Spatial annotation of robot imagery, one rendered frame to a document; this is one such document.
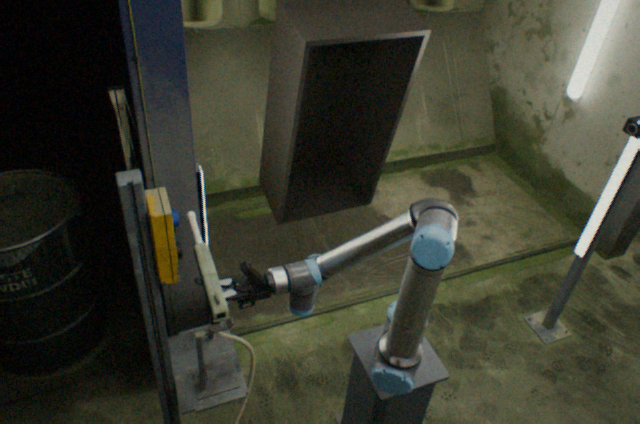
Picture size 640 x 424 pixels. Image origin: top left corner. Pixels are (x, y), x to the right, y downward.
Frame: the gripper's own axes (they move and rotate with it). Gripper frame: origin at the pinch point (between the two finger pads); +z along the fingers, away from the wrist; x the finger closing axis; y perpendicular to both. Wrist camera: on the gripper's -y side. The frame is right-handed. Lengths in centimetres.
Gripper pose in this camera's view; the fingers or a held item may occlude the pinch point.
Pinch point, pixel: (209, 293)
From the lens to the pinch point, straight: 172.3
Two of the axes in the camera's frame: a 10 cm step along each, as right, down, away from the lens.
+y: -0.6, 8.0, 5.9
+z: -9.3, 1.7, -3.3
